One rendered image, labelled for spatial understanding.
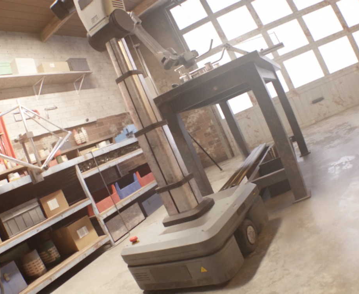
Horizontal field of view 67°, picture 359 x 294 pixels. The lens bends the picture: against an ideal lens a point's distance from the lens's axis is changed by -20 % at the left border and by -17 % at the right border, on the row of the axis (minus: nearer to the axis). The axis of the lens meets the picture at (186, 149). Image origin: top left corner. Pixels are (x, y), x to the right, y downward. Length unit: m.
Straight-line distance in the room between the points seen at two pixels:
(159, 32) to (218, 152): 2.26
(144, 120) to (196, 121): 3.86
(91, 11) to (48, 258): 1.79
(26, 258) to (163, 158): 1.35
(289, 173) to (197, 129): 3.60
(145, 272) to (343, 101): 4.25
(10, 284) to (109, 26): 1.69
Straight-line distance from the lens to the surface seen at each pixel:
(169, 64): 1.80
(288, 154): 1.84
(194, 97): 1.93
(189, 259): 1.28
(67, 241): 2.65
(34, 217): 2.38
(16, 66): 3.57
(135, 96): 1.50
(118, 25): 1.55
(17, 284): 2.21
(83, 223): 2.72
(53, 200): 2.54
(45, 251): 2.51
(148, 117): 1.48
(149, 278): 1.47
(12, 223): 2.26
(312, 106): 5.06
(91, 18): 1.64
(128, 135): 3.55
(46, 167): 2.27
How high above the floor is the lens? 0.61
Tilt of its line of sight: 2 degrees down
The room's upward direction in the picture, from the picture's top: 24 degrees counter-clockwise
